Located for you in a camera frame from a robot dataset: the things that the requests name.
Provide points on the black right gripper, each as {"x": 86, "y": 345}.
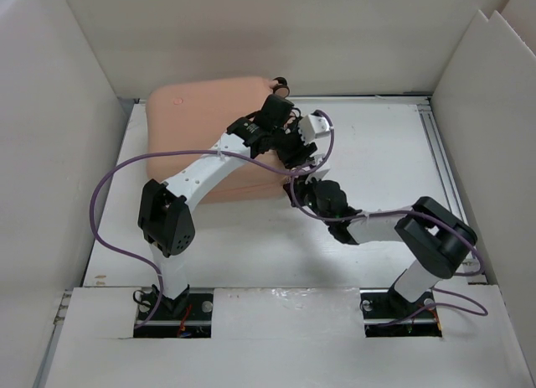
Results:
{"x": 301, "y": 185}

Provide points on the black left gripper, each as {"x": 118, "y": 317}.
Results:
{"x": 301, "y": 152}

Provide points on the pink hard-shell suitcase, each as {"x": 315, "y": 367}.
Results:
{"x": 193, "y": 116}

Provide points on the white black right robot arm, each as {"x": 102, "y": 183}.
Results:
{"x": 438, "y": 240}

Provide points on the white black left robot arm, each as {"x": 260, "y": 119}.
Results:
{"x": 165, "y": 214}

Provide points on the white foam board front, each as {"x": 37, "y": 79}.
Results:
{"x": 284, "y": 338}

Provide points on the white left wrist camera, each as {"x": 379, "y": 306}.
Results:
{"x": 313, "y": 126}

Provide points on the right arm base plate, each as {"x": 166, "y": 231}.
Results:
{"x": 387, "y": 317}

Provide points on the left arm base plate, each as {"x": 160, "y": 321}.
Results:
{"x": 194, "y": 322}

